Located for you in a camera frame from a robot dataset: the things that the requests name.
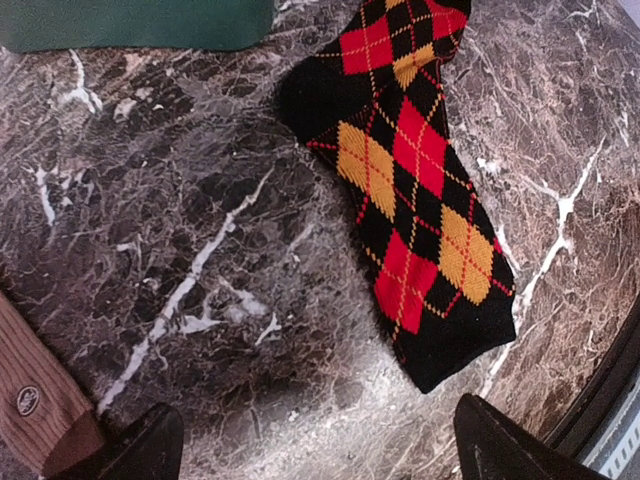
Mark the white slotted cable duct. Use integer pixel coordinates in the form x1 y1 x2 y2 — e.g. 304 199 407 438
579 374 639 479

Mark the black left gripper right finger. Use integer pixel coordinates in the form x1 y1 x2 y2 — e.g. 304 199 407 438
454 394 603 480

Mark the brown ribbed sock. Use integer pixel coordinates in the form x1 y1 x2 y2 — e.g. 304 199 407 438
1 296 105 478

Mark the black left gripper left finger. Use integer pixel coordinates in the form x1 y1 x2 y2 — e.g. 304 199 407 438
49 402 185 480

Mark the red yellow argyle sock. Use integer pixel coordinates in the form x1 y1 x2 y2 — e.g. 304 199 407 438
277 1 516 393

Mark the green divided organizer tray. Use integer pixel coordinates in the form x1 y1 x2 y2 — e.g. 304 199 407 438
1 0 275 53

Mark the black front table rail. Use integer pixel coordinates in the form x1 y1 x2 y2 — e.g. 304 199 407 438
544 297 639 459

